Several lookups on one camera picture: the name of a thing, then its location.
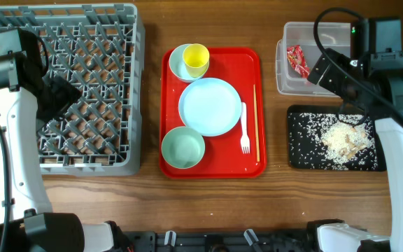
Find rice and food scraps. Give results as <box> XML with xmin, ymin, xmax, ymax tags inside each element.
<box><xmin>288</xmin><ymin>112</ymin><xmax>379</xmax><ymax>172</ymax></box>

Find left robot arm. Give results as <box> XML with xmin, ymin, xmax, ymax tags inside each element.
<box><xmin>0</xmin><ymin>28</ymin><xmax>134</xmax><ymax>251</ymax></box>

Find white plastic fork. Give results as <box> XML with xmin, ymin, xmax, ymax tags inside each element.
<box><xmin>240</xmin><ymin>102</ymin><xmax>250</xmax><ymax>154</ymax></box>

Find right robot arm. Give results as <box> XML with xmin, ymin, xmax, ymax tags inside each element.
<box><xmin>308</xmin><ymin>16</ymin><xmax>403</xmax><ymax>251</ymax></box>

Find red snack wrapper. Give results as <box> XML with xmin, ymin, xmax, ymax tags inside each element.
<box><xmin>286</xmin><ymin>45</ymin><xmax>310</xmax><ymax>78</ymax></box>

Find clear plastic bin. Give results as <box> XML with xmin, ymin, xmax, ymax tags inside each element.
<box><xmin>275</xmin><ymin>22</ymin><xmax>351</xmax><ymax>97</ymax></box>

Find light blue small bowl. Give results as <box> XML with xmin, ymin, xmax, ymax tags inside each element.
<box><xmin>169</xmin><ymin>43</ymin><xmax>207</xmax><ymax>83</ymax></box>

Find black plastic tray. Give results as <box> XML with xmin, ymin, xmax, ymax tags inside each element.
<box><xmin>286</xmin><ymin>104</ymin><xmax>388</xmax><ymax>172</ymax></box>

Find grey dishwasher rack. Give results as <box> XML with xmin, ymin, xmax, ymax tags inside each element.
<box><xmin>0</xmin><ymin>3</ymin><xmax>145</xmax><ymax>176</ymax></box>

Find wooden chopstick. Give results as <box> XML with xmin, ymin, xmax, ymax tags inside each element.
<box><xmin>253</xmin><ymin>85</ymin><xmax>260</xmax><ymax>163</ymax></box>

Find green bowl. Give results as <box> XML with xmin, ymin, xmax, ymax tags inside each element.
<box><xmin>161</xmin><ymin>126</ymin><xmax>206</xmax><ymax>169</ymax></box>

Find light blue plate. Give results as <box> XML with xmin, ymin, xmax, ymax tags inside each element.
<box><xmin>178</xmin><ymin>78</ymin><xmax>241</xmax><ymax>137</ymax></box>

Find yellow plastic cup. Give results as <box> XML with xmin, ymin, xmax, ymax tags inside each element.
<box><xmin>183</xmin><ymin>43</ymin><xmax>210</xmax><ymax>78</ymax></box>

